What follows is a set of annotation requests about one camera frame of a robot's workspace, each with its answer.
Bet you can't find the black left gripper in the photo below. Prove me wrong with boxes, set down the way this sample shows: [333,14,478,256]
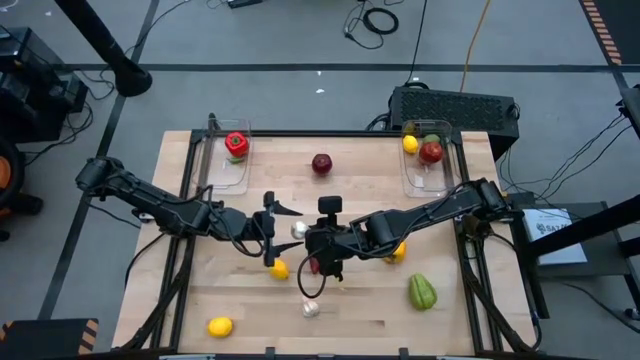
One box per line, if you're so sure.
[214,191,305,268]

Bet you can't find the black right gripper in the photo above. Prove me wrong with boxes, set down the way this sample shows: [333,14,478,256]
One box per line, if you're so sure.
[305,224,361,281]

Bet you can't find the yellow bell pepper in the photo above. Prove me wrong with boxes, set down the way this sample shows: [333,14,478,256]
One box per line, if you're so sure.
[383,241,408,265]

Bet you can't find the dark red apple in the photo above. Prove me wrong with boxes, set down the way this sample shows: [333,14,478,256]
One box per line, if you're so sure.
[311,153,334,177]

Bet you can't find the red bell pepper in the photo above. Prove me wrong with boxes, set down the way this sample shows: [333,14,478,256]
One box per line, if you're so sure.
[224,131,250,159]

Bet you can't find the clear plastic bin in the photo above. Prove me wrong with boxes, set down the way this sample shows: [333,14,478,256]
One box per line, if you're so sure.
[399,119,457,200]
[199,118,253,196]

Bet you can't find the green chayote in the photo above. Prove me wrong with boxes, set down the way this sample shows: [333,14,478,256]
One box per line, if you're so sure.
[408,273,439,312]

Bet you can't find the black perforated computer case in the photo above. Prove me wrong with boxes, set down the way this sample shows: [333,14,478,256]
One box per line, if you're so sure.
[388,85,521,162]

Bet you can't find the black metal stand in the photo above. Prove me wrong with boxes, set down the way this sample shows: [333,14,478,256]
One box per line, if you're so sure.
[509,192,640,321]

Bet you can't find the black box hazard stripes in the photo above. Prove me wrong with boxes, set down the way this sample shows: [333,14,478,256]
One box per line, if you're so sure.
[0,318,100,360]

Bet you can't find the black stand pole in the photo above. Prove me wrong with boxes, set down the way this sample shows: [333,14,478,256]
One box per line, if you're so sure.
[53,0,154,99]

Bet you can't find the black and orange wheel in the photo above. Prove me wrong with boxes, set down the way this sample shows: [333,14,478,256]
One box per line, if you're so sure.
[0,137,44,241]

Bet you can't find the black equipment rack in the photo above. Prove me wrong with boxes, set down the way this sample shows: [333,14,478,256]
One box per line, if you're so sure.
[0,27,94,146]

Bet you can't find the black mat striped edge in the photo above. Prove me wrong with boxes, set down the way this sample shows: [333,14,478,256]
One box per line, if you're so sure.
[579,0,640,66]

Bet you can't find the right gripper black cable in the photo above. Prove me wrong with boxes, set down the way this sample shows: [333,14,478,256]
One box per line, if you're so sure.
[297,248,329,300]

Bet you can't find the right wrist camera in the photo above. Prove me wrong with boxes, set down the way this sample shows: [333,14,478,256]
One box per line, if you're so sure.
[318,195,344,227]

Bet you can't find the black metal table frame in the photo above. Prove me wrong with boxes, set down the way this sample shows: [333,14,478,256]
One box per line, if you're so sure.
[118,112,546,360]

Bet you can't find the coiled black cable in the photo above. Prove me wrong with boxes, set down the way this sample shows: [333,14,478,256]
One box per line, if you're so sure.
[342,0,400,51]

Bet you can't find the long thin black cable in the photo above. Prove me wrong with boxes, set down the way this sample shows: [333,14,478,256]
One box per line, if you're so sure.
[403,0,430,86]

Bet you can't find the long yellow cable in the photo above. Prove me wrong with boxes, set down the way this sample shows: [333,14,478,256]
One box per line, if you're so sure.
[458,0,494,94]

